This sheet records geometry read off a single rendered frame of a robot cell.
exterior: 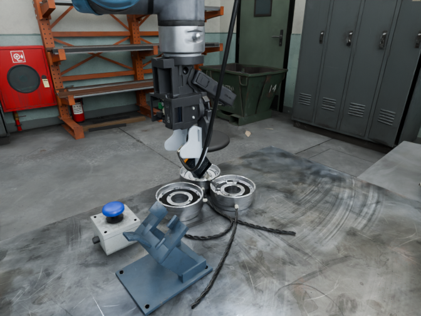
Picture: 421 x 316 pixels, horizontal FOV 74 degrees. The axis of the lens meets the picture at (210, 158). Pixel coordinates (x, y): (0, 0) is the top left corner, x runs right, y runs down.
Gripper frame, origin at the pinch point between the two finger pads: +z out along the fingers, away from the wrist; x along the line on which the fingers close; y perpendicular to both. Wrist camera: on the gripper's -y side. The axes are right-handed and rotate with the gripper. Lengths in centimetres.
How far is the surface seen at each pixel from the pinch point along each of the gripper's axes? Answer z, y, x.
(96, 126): 89, -87, -315
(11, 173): 93, 18, -244
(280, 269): 13.2, -0.5, 21.9
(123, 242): 12.0, 17.0, -0.5
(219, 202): 11.0, -4.6, 2.5
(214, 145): 31, -60, -61
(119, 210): 6.0, 16.1, -2.1
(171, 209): 9.6, 6.0, -0.5
